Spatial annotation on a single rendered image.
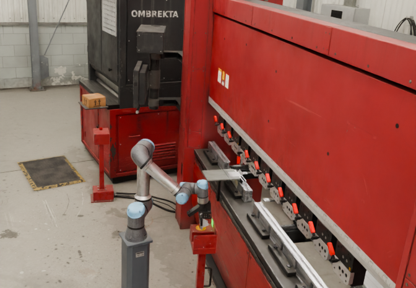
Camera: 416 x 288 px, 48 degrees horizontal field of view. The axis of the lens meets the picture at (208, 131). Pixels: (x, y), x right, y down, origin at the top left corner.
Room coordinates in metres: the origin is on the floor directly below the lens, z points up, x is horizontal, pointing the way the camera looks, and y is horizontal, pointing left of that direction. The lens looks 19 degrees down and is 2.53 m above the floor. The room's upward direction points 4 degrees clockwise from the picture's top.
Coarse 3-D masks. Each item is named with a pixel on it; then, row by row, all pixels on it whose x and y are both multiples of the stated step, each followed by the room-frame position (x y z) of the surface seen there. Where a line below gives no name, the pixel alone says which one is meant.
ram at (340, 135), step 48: (240, 48) 3.51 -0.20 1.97; (288, 48) 2.72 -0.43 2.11; (240, 96) 3.42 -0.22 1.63; (288, 96) 2.65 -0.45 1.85; (336, 96) 2.17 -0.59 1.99; (384, 96) 1.84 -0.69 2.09; (288, 144) 2.58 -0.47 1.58; (336, 144) 2.11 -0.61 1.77; (384, 144) 1.78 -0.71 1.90; (336, 192) 2.05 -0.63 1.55; (384, 192) 1.73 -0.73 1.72; (384, 240) 1.67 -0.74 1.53
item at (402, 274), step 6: (414, 210) 1.28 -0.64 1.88; (414, 216) 1.28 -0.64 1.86; (414, 222) 1.27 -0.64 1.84; (414, 228) 1.27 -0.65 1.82; (408, 234) 1.29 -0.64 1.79; (414, 234) 1.27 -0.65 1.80; (408, 240) 1.28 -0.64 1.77; (414, 240) 1.26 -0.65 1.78; (408, 246) 1.28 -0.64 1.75; (414, 246) 1.26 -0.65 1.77; (408, 252) 1.27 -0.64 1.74; (414, 252) 1.25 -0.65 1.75; (402, 258) 1.29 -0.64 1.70; (408, 258) 1.26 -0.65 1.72; (414, 258) 1.24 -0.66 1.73; (402, 264) 1.28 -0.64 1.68; (408, 264) 1.26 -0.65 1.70; (414, 264) 1.24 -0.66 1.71; (402, 270) 1.27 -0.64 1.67; (408, 270) 1.26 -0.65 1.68; (414, 270) 1.23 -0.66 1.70; (402, 276) 1.27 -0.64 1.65; (408, 276) 1.25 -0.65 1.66; (414, 276) 1.23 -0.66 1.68; (396, 282) 1.29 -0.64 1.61; (402, 282) 1.27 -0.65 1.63; (408, 282) 1.24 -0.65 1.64; (414, 282) 1.22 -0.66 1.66
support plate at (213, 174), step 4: (204, 172) 3.40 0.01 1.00; (208, 172) 3.40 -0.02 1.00; (212, 172) 3.41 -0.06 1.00; (216, 172) 3.41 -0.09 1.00; (220, 172) 3.42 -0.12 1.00; (224, 172) 3.42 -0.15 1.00; (204, 176) 3.34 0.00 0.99; (208, 176) 3.33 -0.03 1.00; (212, 176) 3.34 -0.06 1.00; (216, 176) 3.34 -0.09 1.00; (220, 176) 3.35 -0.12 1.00; (224, 176) 3.35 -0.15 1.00; (208, 180) 3.26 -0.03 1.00; (212, 180) 3.27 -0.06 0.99; (216, 180) 3.28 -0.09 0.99
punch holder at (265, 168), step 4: (264, 164) 2.87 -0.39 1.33; (260, 168) 2.93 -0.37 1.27; (264, 168) 2.86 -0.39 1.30; (268, 168) 2.80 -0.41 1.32; (264, 172) 2.85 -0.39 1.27; (268, 172) 2.80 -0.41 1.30; (260, 176) 2.91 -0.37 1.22; (264, 176) 2.84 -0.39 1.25; (260, 180) 2.90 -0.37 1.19; (264, 180) 2.83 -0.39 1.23; (264, 184) 2.83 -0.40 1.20; (268, 188) 2.80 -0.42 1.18
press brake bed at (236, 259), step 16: (208, 192) 3.67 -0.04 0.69; (224, 208) 3.26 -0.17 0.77; (224, 224) 3.21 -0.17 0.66; (224, 240) 3.18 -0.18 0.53; (240, 240) 2.86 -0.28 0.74; (208, 256) 3.66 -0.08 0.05; (224, 256) 3.15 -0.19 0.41; (240, 256) 2.83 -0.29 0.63; (256, 256) 2.58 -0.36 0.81; (224, 272) 3.15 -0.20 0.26; (240, 272) 2.80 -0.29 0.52; (256, 272) 2.55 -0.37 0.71
